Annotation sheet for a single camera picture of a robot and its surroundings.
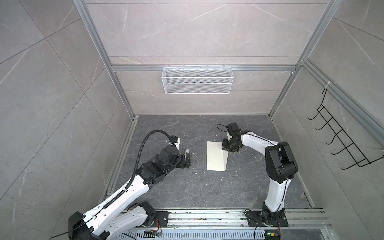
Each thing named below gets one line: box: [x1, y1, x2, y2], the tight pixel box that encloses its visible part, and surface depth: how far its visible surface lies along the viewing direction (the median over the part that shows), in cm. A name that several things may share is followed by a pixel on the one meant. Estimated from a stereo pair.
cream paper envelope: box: [206, 141, 229, 172], surface depth 97 cm
